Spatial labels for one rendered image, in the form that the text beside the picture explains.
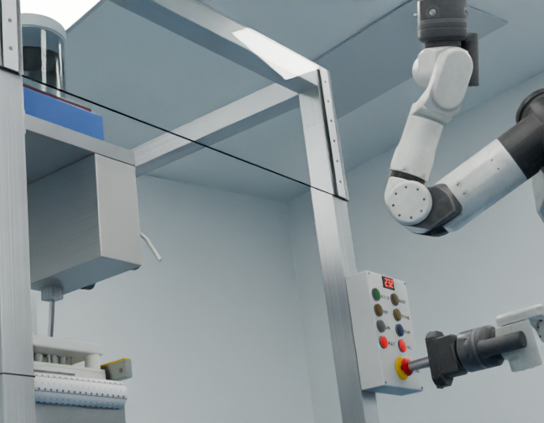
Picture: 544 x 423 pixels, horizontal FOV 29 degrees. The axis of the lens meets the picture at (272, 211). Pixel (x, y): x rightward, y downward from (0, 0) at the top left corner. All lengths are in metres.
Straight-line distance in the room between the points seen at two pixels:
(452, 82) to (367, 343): 0.70
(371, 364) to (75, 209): 0.76
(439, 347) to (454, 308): 3.55
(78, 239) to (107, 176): 0.13
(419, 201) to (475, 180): 0.10
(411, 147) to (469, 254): 3.96
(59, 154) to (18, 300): 0.40
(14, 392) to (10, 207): 0.29
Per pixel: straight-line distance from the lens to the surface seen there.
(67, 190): 1.98
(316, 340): 6.58
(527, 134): 1.84
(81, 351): 1.88
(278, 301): 6.60
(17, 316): 1.63
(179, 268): 6.17
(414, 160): 1.87
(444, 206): 1.82
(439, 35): 1.90
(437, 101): 1.87
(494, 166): 1.84
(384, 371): 2.31
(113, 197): 1.94
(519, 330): 2.22
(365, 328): 2.33
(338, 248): 2.41
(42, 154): 1.95
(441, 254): 5.95
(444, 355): 2.30
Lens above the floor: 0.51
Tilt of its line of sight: 20 degrees up
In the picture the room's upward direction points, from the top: 7 degrees counter-clockwise
